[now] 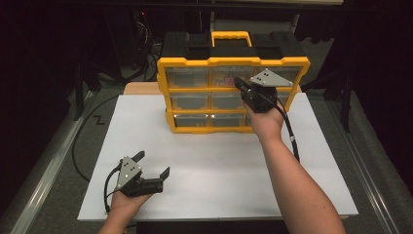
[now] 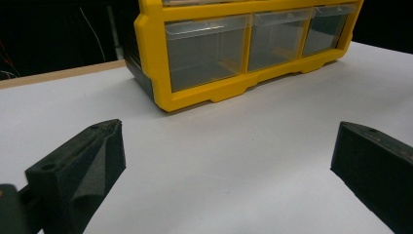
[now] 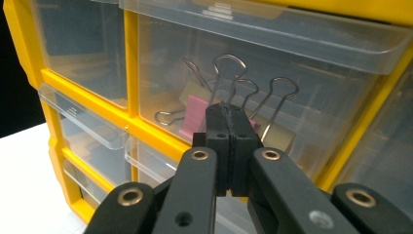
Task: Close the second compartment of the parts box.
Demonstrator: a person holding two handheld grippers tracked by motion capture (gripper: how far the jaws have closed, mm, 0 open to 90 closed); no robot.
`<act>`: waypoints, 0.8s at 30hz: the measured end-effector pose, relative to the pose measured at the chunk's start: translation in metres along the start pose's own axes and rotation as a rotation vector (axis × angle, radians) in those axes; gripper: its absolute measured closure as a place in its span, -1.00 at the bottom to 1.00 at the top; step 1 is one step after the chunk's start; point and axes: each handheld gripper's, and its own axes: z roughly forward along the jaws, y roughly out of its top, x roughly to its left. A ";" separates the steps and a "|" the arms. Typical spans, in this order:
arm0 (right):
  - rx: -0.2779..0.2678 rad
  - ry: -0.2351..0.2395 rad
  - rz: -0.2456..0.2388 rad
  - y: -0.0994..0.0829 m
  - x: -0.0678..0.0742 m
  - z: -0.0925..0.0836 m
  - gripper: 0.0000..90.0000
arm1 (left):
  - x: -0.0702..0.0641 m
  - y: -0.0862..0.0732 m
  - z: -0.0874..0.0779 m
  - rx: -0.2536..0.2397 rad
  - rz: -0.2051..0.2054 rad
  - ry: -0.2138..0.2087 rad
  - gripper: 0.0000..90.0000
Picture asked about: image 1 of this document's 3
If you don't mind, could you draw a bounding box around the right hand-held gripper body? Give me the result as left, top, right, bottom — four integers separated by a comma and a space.
242, 67, 294, 114

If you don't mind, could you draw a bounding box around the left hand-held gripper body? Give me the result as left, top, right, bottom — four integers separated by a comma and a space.
116, 156, 164, 198

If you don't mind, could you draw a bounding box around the clear plastic pull-out drawer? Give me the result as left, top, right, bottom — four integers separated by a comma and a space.
211, 66, 256, 88

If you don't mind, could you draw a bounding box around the yellow black organizer cabinet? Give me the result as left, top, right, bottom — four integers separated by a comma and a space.
156, 30, 312, 135

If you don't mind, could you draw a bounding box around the person's left hand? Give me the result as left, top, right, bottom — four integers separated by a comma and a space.
110, 189, 152, 214

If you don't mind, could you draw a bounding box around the person's right hand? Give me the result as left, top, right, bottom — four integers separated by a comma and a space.
243, 100, 286, 144

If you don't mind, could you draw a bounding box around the grid of clear cabinet drawers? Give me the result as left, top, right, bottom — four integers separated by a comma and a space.
165, 66, 301, 129

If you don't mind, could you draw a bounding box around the grey box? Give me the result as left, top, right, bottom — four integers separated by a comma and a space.
210, 19, 300, 33

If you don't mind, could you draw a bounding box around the black stand leg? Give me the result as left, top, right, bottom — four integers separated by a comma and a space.
340, 74, 354, 133
74, 61, 86, 121

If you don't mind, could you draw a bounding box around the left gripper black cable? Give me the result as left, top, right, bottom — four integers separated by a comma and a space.
102, 164, 123, 215

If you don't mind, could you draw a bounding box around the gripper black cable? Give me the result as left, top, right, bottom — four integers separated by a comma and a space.
102, 164, 123, 215
274, 97, 300, 164

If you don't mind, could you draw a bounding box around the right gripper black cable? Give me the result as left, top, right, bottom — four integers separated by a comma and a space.
274, 97, 300, 164

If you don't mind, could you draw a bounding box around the black floor cable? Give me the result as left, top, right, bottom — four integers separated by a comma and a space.
71, 94, 126, 182

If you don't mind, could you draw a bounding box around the metal floor rail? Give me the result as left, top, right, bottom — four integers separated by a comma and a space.
325, 97, 403, 234
9, 91, 95, 234

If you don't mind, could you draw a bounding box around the tangle of background cables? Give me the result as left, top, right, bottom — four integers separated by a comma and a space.
134, 11, 164, 82

